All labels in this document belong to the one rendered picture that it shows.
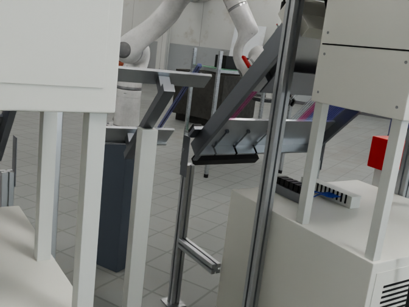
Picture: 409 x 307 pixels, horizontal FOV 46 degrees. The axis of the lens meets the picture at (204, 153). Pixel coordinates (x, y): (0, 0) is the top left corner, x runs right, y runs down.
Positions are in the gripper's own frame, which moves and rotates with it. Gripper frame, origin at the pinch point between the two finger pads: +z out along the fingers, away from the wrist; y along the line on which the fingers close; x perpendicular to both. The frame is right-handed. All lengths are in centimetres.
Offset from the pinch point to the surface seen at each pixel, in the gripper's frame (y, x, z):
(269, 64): -32.1, -24.1, 10.6
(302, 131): 20.9, 18.6, -0.6
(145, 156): -61, 21, 10
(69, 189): -29, 180, -99
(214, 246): 19, 114, 0
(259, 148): 2.6, 30.1, -0.6
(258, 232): -36, 14, 51
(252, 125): -10.8, 14.8, 0.0
